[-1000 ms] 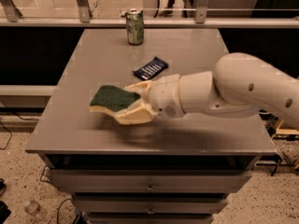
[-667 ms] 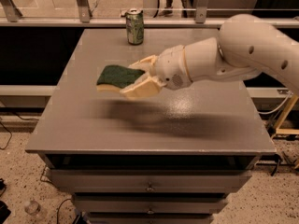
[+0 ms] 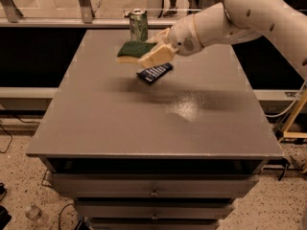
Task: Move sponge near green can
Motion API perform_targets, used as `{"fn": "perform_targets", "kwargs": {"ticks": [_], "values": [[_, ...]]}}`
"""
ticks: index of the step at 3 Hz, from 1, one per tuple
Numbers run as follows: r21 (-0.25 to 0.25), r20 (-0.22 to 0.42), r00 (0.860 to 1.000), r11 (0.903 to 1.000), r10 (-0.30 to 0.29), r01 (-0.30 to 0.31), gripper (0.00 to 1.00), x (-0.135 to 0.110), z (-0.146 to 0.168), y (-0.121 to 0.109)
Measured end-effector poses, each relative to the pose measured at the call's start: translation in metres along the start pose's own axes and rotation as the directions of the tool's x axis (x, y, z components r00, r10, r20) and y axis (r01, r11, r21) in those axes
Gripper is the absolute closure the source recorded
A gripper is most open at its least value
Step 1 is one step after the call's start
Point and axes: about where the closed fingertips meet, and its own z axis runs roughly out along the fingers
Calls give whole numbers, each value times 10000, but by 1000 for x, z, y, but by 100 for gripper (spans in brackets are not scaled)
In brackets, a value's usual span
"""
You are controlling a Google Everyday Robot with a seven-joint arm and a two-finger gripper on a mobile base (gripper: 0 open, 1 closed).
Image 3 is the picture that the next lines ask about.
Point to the clear plastic bottle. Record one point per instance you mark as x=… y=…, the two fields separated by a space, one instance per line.
x=36 y=216

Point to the grey drawer cabinet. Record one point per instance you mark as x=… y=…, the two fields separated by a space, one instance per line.
x=202 y=118

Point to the yellow wooden stand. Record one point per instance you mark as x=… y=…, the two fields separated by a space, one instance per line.
x=285 y=132

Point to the top grey drawer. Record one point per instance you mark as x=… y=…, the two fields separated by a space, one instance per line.
x=153 y=186

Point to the grey drawer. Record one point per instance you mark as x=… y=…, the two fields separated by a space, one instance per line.
x=154 y=209
x=153 y=186

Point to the green and yellow sponge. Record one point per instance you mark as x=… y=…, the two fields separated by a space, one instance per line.
x=132 y=51

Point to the green soda can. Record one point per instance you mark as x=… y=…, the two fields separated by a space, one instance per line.
x=138 y=25

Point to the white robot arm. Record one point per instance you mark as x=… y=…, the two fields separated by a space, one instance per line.
x=231 y=22

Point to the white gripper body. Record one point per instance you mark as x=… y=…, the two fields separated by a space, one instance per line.
x=183 y=37

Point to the middle grey drawer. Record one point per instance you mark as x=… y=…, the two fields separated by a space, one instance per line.
x=154 y=209

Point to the metal window railing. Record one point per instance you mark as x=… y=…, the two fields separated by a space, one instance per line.
x=96 y=13

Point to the dark blue snack packet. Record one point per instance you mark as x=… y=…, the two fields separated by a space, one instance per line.
x=151 y=75

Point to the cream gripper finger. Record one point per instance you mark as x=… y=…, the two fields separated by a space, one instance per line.
x=158 y=55
x=160 y=37

